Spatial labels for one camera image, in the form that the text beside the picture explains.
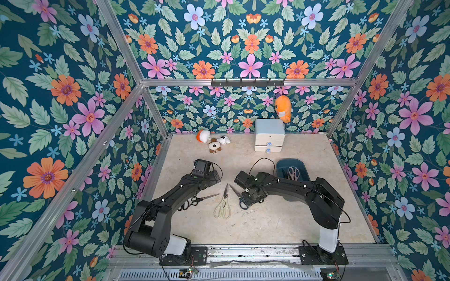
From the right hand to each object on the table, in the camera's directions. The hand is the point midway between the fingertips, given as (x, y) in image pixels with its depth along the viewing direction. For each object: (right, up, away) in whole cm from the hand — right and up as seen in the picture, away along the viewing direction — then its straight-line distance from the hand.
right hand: (250, 199), depth 88 cm
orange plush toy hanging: (+19, +50, +8) cm, 54 cm away
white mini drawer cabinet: (+13, +34, +13) cm, 39 cm away
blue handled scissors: (-4, -1, -2) cm, 5 cm away
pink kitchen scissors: (+26, +12, +11) cm, 30 cm away
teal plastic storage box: (+20, +16, +13) cm, 29 cm away
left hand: (-19, +11, +4) cm, 22 cm away
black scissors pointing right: (-28, -1, +3) cm, 28 cm away
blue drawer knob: (+13, +25, +20) cm, 34 cm away
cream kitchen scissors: (-13, -4, -1) cm, 14 cm away
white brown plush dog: (-21, +29, +22) cm, 42 cm away
